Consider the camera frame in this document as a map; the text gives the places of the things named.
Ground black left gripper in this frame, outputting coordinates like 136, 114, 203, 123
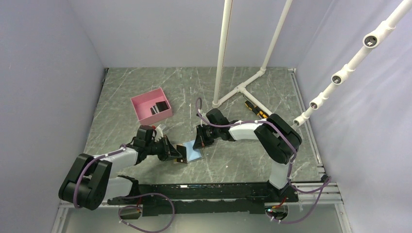
145, 134, 182, 161

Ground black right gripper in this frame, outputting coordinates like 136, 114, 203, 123
193, 124, 220, 150

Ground grey leather card holder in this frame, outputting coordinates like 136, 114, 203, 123
177, 140, 203, 164

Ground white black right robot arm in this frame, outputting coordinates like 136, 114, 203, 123
193, 109, 302, 201

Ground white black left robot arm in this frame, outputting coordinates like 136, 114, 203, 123
58, 125, 187, 210

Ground black cards in box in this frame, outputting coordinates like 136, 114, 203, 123
150, 101, 170, 115

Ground pink plastic box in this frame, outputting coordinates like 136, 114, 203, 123
131, 88, 173, 125

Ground yellow black screwdriver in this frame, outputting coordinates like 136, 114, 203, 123
243, 96, 269, 119

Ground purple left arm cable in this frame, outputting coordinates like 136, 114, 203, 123
73, 143, 176, 233

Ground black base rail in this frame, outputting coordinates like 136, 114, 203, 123
107, 182, 299, 216

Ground white PVC pipe frame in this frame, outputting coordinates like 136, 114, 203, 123
223, 0, 308, 113

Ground aluminium extrusion frame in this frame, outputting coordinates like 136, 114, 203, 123
51, 69, 355, 233

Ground white pipe with camera sockets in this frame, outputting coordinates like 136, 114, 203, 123
292, 0, 412, 129

